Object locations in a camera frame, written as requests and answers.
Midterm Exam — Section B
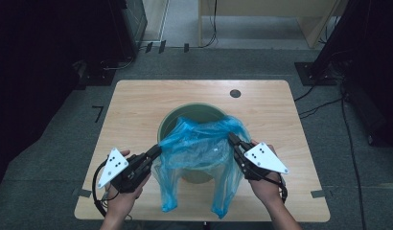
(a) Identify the person's right hand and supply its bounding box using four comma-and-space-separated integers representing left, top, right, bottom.
248, 172, 287, 205

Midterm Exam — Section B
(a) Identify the green plastic trash bin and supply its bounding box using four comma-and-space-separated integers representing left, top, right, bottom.
156, 102, 231, 185

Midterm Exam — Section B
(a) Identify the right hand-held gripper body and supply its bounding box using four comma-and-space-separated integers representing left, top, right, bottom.
234, 142, 289, 180

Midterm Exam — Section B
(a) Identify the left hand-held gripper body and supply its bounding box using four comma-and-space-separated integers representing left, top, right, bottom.
97, 147, 154, 194

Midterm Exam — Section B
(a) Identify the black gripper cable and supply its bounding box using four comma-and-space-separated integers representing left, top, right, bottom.
91, 159, 110, 219
250, 167, 289, 204

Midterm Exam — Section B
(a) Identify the black hanging cable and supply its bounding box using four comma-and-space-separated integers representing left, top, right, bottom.
199, 0, 219, 49

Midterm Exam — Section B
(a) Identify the person's left hand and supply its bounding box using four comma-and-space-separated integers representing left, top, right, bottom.
104, 173, 151, 219

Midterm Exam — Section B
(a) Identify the black curtain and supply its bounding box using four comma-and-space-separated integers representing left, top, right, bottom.
312, 0, 393, 151
0, 0, 136, 199

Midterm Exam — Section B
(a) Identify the dark cabinet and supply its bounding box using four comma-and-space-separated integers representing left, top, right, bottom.
121, 0, 149, 59

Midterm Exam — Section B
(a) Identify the black metal stand base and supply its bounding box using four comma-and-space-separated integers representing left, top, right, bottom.
294, 61, 338, 86
84, 67, 116, 86

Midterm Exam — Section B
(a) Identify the long black floor cable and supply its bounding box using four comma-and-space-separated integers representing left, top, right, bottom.
339, 81, 369, 230

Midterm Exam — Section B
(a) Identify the light wooden desk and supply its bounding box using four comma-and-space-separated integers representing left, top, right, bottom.
197, 0, 350, 50

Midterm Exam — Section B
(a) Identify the blue plastic bag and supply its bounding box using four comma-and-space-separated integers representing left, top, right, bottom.
151, 115, 252, 220

